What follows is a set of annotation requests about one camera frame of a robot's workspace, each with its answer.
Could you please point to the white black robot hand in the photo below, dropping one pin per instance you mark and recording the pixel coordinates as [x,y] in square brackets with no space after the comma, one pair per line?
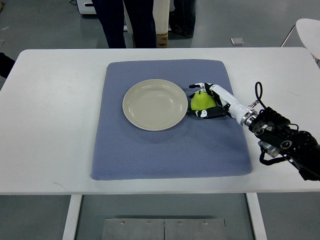
[227,105]

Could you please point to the green pear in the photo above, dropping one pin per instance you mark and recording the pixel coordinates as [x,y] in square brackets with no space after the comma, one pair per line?
[201,101]

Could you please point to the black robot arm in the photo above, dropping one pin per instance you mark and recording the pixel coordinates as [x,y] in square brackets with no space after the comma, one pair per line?
[280,140]

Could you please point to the beige round plate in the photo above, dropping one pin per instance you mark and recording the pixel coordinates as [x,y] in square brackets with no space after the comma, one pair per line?
[155,104]

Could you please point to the blue textured mat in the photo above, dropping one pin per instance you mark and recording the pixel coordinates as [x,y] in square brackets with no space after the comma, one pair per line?
[194,148]

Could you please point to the cardboard box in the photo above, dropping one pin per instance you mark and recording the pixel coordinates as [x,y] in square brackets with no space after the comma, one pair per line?
[150,41]

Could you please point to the black shoes person behind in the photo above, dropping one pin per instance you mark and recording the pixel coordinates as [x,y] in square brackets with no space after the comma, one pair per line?
[183,18]

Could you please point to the white chair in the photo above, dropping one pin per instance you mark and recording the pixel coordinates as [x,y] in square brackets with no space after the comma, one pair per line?
[309,33]

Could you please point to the right white table leg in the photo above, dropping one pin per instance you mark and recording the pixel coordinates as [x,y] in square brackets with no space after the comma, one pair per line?
[256,216]

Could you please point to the white table leg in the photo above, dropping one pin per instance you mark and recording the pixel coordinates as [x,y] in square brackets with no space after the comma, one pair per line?
[256,216]
[72,217]

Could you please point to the left white table leg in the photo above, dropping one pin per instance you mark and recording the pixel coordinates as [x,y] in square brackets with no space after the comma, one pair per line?
[72,217]

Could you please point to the dark object at left edge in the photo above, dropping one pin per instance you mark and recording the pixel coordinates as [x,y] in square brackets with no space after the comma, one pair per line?
[6,65]

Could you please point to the grey metal base plate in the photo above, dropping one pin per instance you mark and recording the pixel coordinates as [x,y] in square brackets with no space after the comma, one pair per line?
[163,229]

